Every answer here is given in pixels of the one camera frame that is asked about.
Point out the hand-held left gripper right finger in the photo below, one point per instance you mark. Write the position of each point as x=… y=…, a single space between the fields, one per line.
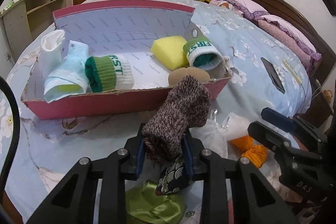
x=187 y=158

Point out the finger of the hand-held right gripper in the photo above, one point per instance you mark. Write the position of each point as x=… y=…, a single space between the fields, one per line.
x=278 y=117
x=267 y=134

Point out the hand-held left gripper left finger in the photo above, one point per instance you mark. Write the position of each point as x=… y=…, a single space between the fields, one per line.
x=139 y=158

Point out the dark patterned sock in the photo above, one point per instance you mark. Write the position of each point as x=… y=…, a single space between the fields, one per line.
x=170 y=176

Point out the orange mesh bath pouf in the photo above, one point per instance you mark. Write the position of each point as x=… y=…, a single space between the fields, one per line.
x=249 y=153

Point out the white translucent plastic bag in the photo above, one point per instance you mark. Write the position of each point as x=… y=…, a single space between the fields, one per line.
x=212 y=137

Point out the mottled knitted sock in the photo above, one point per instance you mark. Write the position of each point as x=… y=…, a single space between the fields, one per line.
x=178 y=113

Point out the green satin ribbon bow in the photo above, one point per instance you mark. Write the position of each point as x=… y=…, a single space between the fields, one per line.
x=149 y=203

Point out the beige makeup sponge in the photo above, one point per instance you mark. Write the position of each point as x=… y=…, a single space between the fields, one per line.
x=178 y=77

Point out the green white ribbed sock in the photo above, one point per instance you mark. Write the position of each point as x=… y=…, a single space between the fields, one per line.
x=110 y=71
x=202 y=53

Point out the yellow sponge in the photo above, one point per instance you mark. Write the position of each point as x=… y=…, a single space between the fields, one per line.
x=168 y=50

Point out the light blue sock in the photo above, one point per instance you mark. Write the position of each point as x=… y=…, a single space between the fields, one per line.
x=71 y=66

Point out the pink cardboard box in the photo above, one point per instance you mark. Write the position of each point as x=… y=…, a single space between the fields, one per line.
x=118 y=29

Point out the white waffle sock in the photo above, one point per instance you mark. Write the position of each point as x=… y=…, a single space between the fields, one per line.
x=52 y=43

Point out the black smartphone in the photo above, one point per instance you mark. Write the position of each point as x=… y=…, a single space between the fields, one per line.
x=273 y=75

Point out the dark wooden nightstand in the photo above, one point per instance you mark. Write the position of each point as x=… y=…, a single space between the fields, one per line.
x=320 y=111

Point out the pale yellow stick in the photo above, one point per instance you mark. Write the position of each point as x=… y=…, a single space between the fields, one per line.
x=291 y=70

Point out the pink ruffled pillow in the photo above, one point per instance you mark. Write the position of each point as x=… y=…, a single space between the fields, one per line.
x=286 y=35

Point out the dark wooden headboard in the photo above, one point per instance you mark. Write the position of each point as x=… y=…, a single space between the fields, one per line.
x=288 y=7

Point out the purple ruffled pillow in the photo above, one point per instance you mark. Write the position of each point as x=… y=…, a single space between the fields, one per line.
x=244 y=5

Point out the beige open shelf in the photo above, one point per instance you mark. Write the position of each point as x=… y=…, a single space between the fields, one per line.
x=15 y=27

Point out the green white packet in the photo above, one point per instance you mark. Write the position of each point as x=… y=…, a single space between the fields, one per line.
x=10 y=5

